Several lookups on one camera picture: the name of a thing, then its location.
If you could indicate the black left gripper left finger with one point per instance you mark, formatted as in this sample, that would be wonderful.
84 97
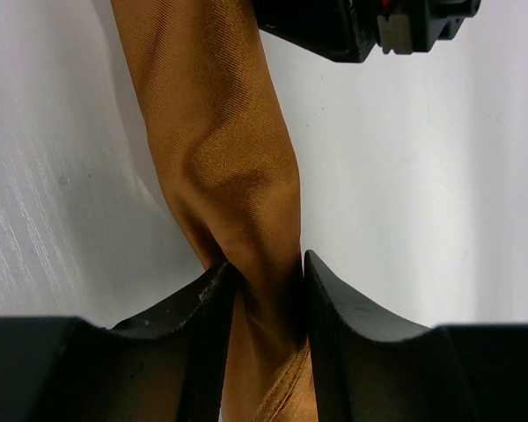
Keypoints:
164 364

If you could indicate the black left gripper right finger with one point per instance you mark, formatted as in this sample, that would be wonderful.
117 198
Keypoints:
370 364

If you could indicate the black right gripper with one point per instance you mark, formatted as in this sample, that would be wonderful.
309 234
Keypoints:
347 30

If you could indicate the orange cloth napkin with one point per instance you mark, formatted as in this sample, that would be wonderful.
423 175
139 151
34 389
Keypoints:
228 172

